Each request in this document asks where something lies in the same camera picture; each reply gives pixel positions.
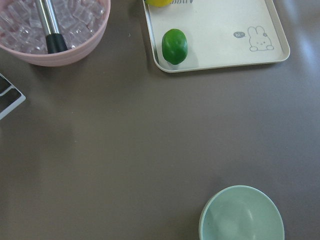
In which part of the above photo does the mint green bowl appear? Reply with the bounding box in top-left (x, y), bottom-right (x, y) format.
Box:
top-left (198, 185), bottom-right (285, 240)

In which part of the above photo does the pink ribbed ice bowl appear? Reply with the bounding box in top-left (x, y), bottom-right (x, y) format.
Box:
top-left (0, 0), bottom-right (111, 67)

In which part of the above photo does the green lime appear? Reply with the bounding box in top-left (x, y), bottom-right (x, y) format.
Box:
top-left (161, 28), bottom-right (188, 65)

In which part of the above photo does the cream rabbit tray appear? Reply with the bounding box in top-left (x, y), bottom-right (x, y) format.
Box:
top-left (143, 0), bottom-right (290, 73)

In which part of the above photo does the yellow lemon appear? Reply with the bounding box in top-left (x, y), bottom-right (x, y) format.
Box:
top-left (144, 0), bottom-right (173, 8)

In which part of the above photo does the white wire cup rack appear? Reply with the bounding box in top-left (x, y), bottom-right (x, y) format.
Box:
top-left (0, 74), bottom-right (26, 120)

